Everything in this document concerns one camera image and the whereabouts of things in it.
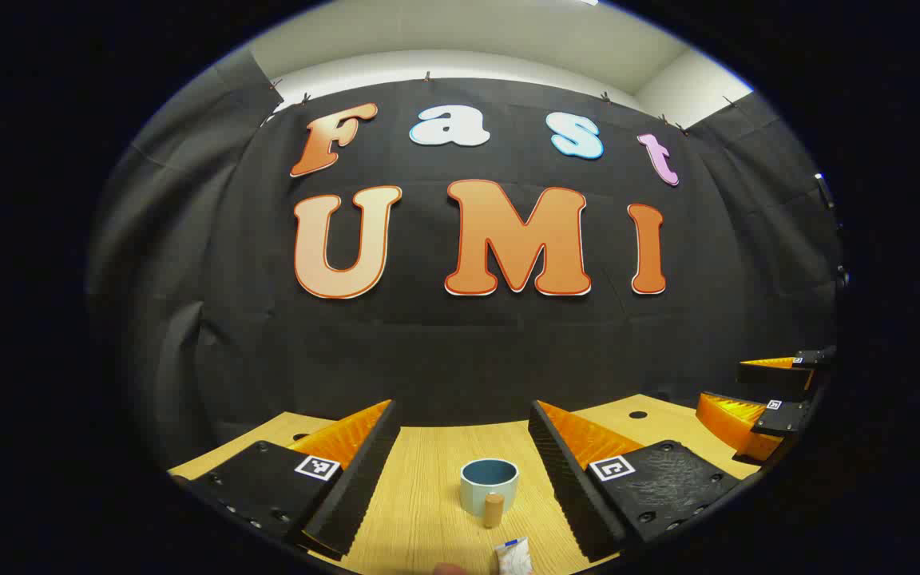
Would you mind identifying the wooden desktop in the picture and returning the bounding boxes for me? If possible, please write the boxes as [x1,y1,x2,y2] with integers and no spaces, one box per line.
[169,394,764,575]

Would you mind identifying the white toothpaste tube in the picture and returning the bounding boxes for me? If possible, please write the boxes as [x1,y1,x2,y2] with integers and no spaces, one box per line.
[494,537,533,575]

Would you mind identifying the pale blue cup wooden handle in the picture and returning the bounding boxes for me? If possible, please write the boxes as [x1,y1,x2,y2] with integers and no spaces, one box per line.
[460,458,520,529]

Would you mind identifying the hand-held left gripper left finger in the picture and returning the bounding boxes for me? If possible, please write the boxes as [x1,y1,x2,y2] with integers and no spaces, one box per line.
[169,399,401,560]

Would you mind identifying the black backdrop cloth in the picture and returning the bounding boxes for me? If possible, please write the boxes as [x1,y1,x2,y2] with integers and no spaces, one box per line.
[85,48,840,468]

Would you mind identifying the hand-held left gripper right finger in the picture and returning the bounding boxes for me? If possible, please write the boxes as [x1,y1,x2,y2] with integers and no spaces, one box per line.
[528,399,740,564]

